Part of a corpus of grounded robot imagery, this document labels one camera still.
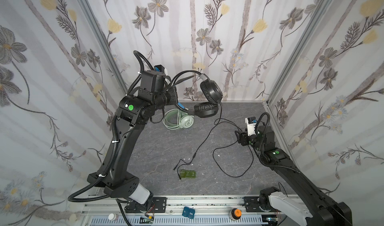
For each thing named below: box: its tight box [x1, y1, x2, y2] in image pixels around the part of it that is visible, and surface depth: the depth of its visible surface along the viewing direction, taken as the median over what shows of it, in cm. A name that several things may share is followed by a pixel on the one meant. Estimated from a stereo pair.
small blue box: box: [182, 206, 195, 219], surface depth 72 cm
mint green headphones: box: [162, 109, 195, 130], surface depth 104 cm
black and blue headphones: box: [170, 70, 223, 118], surface depth 56 cm
